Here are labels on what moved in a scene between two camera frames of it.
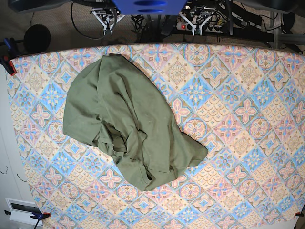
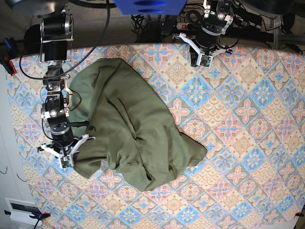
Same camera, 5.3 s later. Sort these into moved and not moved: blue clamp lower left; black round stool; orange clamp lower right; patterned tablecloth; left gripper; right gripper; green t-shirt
Moved: left gripper; right gripper; green t-shirt
Not moved: orange clamp lower right; patterned tablecloth; black round stool; blue clamp lower left
